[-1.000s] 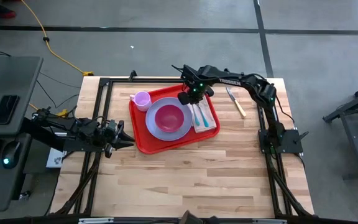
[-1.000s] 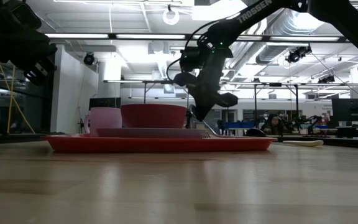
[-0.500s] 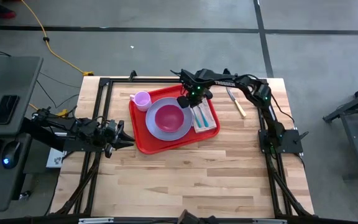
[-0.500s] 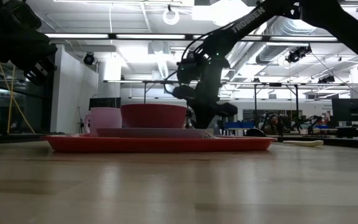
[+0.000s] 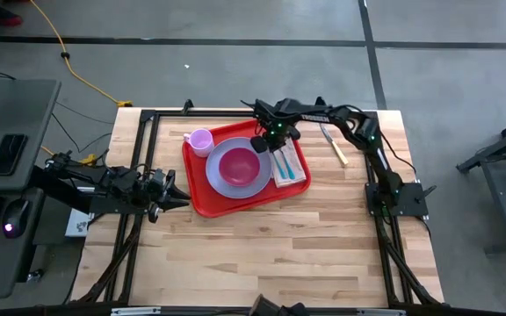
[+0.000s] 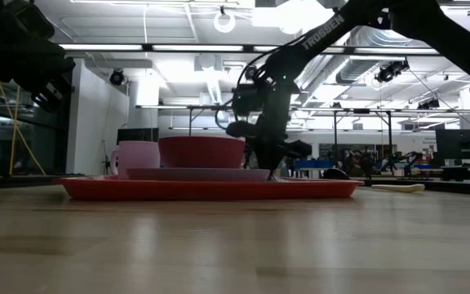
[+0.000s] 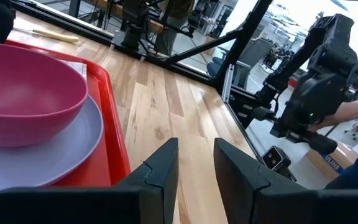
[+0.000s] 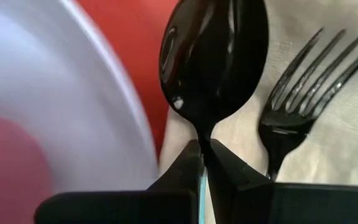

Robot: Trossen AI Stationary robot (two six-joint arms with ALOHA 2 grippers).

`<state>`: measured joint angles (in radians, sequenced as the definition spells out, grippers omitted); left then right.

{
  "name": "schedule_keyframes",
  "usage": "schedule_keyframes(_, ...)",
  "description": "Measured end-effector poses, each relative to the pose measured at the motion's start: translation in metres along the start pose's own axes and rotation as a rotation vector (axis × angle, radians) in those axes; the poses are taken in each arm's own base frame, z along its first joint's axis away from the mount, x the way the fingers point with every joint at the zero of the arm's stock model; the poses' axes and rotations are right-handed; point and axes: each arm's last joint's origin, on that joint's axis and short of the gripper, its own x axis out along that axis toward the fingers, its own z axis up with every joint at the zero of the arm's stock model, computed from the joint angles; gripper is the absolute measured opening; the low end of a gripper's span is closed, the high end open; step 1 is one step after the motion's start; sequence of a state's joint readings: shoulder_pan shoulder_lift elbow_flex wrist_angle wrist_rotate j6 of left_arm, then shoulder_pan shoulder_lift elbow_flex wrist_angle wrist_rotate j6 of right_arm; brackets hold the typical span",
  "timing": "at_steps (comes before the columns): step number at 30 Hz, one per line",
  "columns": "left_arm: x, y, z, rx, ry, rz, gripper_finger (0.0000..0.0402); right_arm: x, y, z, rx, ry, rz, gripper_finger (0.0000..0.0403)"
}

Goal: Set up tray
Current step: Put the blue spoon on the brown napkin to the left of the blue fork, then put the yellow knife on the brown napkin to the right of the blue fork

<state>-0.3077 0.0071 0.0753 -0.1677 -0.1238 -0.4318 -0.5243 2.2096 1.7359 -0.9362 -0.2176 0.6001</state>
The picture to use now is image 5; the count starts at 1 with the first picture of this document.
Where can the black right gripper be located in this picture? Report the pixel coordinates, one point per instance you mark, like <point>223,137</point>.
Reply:
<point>275,136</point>

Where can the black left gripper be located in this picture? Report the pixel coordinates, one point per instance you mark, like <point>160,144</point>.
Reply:
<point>158,191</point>

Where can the lavender plastic plate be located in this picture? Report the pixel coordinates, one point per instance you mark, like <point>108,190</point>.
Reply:
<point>218,184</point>

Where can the beige napkin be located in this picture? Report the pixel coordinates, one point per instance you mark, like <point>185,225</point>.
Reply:
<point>299,171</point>

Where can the magenta plastic bowl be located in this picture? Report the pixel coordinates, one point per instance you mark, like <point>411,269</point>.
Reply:
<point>239,167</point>

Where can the pink plastic mug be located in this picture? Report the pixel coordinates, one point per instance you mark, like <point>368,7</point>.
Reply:
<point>202,142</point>

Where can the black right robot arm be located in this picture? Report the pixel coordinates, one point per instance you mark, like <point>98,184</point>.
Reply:
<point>358,127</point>

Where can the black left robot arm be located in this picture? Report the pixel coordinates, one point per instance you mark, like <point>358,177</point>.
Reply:
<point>117,184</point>

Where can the red plastic tray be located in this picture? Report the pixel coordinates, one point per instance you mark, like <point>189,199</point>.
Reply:
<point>218,206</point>

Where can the white box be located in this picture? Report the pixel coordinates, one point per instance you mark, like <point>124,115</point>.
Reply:
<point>77,224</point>

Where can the black diagonal beam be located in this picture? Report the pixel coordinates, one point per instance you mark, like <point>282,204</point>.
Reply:
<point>59,195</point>

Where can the desk caster wheel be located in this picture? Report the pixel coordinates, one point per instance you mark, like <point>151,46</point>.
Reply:
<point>36,275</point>

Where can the black computer mouse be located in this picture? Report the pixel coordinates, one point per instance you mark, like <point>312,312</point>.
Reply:
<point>15,217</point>

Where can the black smartphone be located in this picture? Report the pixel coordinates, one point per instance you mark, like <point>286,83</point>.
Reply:
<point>8,154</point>

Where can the grey side desk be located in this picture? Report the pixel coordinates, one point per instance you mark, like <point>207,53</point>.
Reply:
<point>16,114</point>

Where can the grey metal cart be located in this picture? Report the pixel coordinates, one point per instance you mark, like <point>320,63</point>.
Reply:
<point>488,154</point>

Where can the black metal table frame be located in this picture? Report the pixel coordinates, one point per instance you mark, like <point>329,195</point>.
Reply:
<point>213,113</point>

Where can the silver metal bracket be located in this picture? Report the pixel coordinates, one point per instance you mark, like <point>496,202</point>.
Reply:
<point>134,311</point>
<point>380,312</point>

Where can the black camera on mount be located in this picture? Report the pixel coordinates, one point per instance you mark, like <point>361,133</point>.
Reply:
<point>264,307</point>

